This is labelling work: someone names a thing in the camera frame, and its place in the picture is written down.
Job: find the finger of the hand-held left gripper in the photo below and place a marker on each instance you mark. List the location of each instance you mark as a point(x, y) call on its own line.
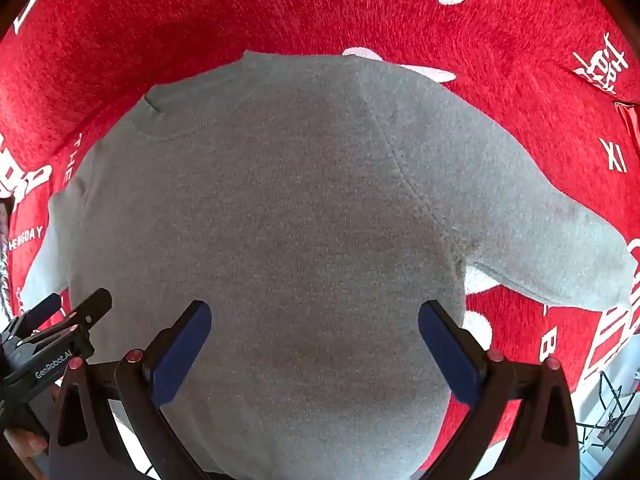
point(44, 306)
point(92, 305)

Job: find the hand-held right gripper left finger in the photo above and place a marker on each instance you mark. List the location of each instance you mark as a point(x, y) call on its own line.
point(182, 355)

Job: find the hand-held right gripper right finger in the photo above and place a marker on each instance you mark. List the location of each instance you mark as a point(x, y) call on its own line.
point(450, 360)

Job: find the grey sweater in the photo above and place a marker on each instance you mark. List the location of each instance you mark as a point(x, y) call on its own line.
point(300, 210)

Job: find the person's left hand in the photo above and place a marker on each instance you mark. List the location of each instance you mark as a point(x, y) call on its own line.
point(27, 445)

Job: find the red printed blanket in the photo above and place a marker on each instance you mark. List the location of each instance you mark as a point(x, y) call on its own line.
point(200, 10)

